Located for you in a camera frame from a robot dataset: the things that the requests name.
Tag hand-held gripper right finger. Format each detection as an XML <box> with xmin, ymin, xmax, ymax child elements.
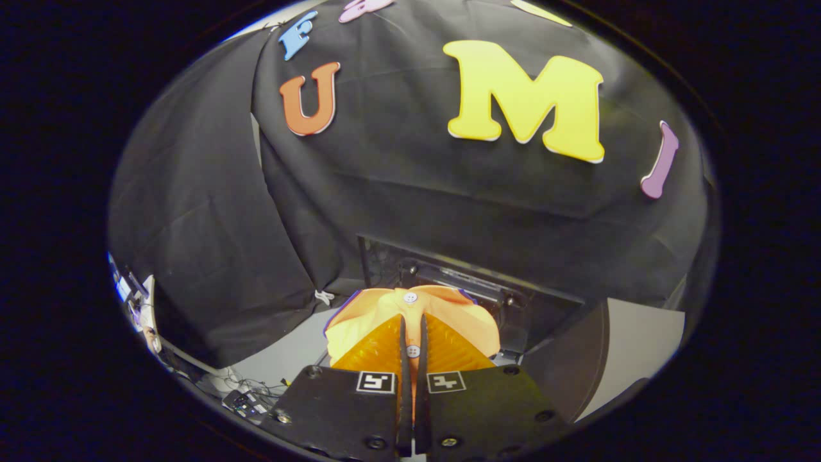
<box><xmin>414</xmin><ymin>313</ymin><xmax>575</xmax><ymax>460</ymax></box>

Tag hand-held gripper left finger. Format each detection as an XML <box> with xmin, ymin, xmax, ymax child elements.
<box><xmin>260</xmin><ymin>314</ymin><xmax>412</xmax><ymax>460</ymax></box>

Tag beige cabinet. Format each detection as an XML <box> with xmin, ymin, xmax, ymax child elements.
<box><xmin>526</xmin><ymin>296</ymin><xmax>687</xmax><ymax>424</ymax></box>

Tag black backdrop cloth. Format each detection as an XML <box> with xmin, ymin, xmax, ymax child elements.
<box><xmin>108</xmin><ymin>0</ymin><xmax>719</xmax><ymax>370</ymax></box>

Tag yellow polo shirt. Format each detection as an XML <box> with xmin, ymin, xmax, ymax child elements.
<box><xmin>323</xmin><ymin>286</ymin><xmax>501</xmax><ymax>411</ymax></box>

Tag power strip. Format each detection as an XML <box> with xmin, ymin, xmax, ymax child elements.
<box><xmin>222</xmin><ymin>389</ymin><xmax>270</xmax><ymax>422</ymax></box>

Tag white equipment with cables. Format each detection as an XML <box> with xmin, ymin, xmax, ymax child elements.
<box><xmin>108</xmin><ymin>252</ymin><xmax>164</xmax><ymax>355</ymax></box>

